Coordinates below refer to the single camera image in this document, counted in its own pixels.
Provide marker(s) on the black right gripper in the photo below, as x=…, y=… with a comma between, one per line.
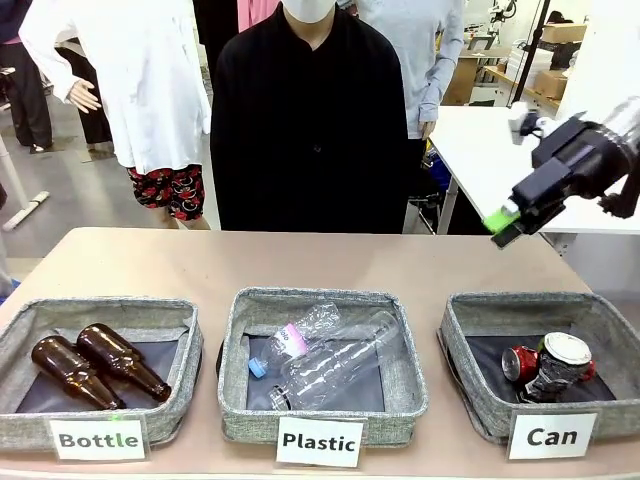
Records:
x=560, y=180

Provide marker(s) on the crushed red drink can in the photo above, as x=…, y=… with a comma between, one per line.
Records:
x=519, y=362

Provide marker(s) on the black silver drink can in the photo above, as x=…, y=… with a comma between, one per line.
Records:
x=560, y=367

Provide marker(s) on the small plastic bottle pink label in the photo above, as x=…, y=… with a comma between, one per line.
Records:
x=295, y=340

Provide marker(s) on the brown glass beer bottle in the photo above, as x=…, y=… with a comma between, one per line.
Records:
x=65, y=372
x=120, y=357

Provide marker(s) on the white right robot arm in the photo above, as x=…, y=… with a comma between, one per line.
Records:
x=625, y=120

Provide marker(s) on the grey fabric basket Can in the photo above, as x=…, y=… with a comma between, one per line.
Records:
x=480, y=350

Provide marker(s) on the grey fabric basket Plastic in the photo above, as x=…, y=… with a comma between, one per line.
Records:
x=320, y=295

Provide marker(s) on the white sign Can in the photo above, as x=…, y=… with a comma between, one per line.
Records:
x=551, y=436

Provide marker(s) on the grey fabric basket Bottle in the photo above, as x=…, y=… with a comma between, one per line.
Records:
x=165, y=320

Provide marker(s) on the white side table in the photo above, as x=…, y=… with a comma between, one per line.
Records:
x=480, y=150

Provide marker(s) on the large cardboard box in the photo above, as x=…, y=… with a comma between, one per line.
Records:
x=550, y=82

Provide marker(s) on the black stand pole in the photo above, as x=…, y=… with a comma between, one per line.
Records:
x=525, y=65

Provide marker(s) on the wooden desk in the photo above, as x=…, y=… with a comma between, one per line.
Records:
x=462, y=75

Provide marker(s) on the small cardboard box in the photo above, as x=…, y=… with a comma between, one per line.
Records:
x=564, y=31

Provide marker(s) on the mannequin light blue shirt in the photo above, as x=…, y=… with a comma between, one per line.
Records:
x=425, y=50

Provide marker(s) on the large clear plastic bottle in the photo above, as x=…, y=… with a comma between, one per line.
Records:
x=350, y=360

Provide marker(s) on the person torso black shirt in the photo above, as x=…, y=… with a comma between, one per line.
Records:
x=310, y=125

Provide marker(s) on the white face mask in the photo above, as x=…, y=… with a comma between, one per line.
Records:
x=307, y=9

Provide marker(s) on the white sign Plastic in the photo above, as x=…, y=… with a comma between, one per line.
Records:
x=319, y=442

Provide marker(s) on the pink garment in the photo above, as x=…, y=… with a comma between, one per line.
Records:
x=252, y=12

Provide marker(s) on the mannequin white coat floral shorts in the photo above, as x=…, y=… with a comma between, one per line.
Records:
x=150, y=75

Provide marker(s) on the white sign Bottle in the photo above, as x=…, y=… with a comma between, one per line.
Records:
x=97, y=440

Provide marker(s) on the white table leg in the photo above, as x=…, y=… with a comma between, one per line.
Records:
x=17, y=190

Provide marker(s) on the background person dark clothes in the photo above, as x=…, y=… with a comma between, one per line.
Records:
x=25, y=75

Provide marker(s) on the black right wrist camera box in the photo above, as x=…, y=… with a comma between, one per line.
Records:
x=567, y=142

